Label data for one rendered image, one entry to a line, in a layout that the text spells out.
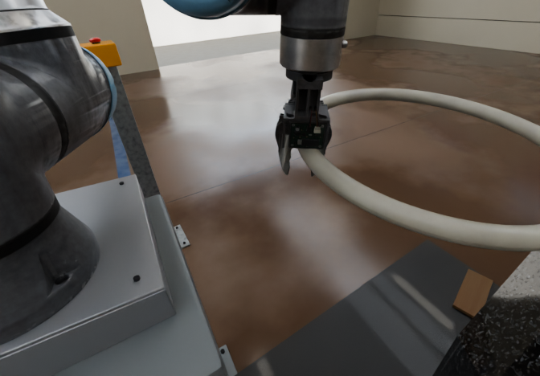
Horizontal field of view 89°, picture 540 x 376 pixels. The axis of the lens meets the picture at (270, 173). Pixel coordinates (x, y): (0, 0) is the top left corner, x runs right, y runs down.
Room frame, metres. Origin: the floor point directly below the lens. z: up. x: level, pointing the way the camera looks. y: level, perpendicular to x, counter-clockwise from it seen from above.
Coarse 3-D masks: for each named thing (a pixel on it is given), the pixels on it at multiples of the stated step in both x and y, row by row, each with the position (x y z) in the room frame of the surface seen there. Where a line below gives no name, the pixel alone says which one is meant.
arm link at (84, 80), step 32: (0, 0) 0.39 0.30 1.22; (32, 0) 0.42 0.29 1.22; (0, 32) 0.36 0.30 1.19; (32, 32) 0.38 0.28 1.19; (64, 32) 0.42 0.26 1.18; (32, 64) 0.37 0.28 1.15; (64, 64) 0.40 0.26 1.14; (96, 64) 0.48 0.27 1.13; (64, 96) 0.36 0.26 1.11; (96, 96) 0.43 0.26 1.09; (96, 128) 0.42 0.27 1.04
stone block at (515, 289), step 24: (528, 264) 0.35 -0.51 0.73; (504, 288) 0.33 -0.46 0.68; (528, 288) 0.30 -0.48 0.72; (480, 312) 0.31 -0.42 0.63; (504, 312) 0.29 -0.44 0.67; (528, 312) 0.26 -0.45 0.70; (480, 336) 0.27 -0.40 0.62; (504, 336) 0.25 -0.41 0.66; (528, 336) 0.23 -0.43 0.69; (456, 360) 0.26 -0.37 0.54; (480, 360) 0.23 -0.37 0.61; (504, 360) 0.21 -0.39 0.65; (528, 360) 0.20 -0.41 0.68
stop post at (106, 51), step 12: (96, 48) 1.11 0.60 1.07; (108, 48) 1.13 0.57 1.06; (108, 60) 1.13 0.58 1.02; (120, 60) 1.15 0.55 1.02; (120, 84) 1.15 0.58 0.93; (120, 96) 1.14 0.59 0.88; (120, 108) 1.13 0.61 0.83; (120, 120) 1.13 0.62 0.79; (132, 120) 1.15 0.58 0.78; (120, 132) 1.12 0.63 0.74; (132, 132) 1.14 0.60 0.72; (132, 144) 1.13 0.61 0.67; (132, 156) 1.12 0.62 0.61; (144, 156) 1.15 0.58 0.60; (132, 168) 1.14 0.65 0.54; (144, 168) 1.14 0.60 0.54; (144, 180) 1.13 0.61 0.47; (144, 192) 1.12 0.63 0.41; (156, 192) 1.15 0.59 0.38; (180, 228) 1.27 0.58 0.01; (180, 240) 1.17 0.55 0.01
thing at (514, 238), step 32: (352, 96) 0.65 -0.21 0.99; (384, 96) 0.66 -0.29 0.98; (416, 96) 0.65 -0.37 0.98; (448, 96) 0.63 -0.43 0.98; (512, 128) 0.51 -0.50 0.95; (320, 160) 0.36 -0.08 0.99; (352, 192) 0.29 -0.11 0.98; (416, 224) 0.24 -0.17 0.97; (448, 224) 0.23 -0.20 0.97; (480, 224) 0.23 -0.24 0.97
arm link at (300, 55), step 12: (288, 48) 0.41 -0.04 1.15; (300, 48) 0.40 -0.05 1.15; (312, 48) 0.39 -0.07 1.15; (324, 48) 0.39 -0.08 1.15; (336, 48) 0.40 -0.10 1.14; (288, 60) 0.41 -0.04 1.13; (300, 60) 0.40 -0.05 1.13; (312, 60) 0.39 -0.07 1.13; (324, 60) 0.39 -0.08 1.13; (336, 60) 0.40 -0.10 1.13; (312, 72) 0.39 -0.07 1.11
